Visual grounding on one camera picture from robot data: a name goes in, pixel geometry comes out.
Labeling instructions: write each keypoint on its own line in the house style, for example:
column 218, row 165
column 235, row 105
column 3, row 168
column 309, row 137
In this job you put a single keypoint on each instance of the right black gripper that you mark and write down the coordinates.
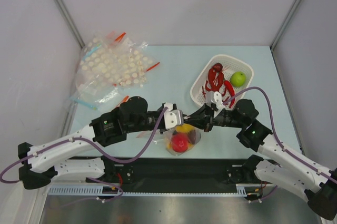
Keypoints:
column 209, row 118

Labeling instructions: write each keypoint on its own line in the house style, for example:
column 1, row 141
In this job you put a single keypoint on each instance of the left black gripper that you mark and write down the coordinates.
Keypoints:
column 160, row 109

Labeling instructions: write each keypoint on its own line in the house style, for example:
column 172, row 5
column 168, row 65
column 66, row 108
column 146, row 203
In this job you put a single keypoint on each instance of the yellow bell pepper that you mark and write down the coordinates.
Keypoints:
column 185, row 128

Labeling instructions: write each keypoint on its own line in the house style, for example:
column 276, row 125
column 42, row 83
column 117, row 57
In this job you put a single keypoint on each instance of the dark purple passion fruit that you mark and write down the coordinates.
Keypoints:
column 193, row 136

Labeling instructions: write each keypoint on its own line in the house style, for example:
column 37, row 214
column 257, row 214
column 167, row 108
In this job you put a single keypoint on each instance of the red apple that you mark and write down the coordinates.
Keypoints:
column 180, row 142

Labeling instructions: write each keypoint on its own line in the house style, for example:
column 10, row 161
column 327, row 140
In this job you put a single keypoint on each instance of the pink dotted zip bag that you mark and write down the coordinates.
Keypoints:
column 162, row 139

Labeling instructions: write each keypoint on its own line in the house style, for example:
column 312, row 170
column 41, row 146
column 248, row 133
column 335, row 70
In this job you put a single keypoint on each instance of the yellow pear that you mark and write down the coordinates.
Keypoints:
column 169, row 145

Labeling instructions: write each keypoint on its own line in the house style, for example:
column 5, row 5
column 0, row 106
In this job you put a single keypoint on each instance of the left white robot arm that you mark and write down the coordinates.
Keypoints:
column 81, row 154

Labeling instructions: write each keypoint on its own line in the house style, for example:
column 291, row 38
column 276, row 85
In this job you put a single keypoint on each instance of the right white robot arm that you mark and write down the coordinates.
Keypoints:
column 284, row 167

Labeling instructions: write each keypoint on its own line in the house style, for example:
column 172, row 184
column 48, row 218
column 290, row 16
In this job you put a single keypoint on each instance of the pile of zip bags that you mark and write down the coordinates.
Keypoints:
column 109, row 64

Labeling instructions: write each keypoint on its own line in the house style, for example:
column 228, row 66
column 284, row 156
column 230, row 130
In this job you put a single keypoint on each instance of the white perforated basket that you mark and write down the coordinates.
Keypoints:
column 230, row 65

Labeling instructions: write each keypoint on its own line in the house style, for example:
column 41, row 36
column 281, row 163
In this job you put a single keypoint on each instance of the green apple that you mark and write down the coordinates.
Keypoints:
column 238, row 79

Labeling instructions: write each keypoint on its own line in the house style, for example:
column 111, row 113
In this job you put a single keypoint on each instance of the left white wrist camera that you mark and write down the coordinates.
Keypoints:
column 172, row 116

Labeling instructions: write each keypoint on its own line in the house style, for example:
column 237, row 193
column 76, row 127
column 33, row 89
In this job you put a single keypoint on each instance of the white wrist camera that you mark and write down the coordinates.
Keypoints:
column 214, row 100
column 172, row 116

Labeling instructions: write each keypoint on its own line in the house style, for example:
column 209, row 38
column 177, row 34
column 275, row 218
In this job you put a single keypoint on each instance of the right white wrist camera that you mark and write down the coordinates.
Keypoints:
column 214, row 100

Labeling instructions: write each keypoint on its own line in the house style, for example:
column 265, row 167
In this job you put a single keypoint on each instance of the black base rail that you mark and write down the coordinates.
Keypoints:
column 175, row 175

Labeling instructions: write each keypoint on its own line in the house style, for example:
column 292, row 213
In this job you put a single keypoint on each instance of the white slotted cable duct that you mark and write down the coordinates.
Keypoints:
column 101, row 190

